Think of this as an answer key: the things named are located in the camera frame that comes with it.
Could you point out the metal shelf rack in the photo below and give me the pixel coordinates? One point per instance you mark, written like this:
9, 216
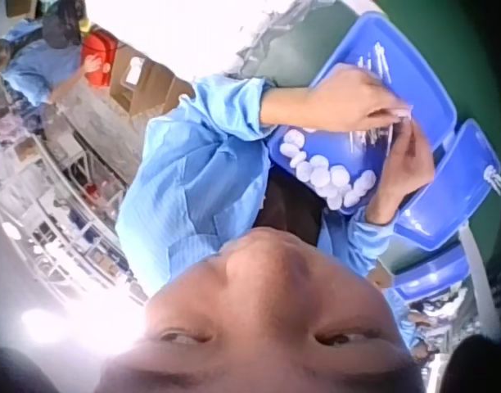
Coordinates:
62, 196

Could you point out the white metal bar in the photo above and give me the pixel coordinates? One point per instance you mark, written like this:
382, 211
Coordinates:
473, 254

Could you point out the bundle of clear plastic parts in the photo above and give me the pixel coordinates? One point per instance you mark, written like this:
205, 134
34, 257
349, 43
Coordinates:
373, 137

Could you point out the cluster of clear plastic parts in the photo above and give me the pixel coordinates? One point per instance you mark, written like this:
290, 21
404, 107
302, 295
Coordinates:
495, 178
377, 61

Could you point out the stack of cardboard boxes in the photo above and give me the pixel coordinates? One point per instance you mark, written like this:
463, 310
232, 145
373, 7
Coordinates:
148, 82

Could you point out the row of white round pads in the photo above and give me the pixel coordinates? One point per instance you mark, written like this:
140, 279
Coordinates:
320, 176

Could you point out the person's right hand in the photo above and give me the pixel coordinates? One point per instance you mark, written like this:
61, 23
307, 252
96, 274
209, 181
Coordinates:
410, 172

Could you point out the red container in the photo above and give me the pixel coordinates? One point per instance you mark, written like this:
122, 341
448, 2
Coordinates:
97, 57

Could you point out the large blue plastic tray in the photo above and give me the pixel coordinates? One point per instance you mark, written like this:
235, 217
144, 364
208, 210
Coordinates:
414, 69

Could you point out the person's left hand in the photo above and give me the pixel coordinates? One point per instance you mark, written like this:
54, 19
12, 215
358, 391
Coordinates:
348, 102

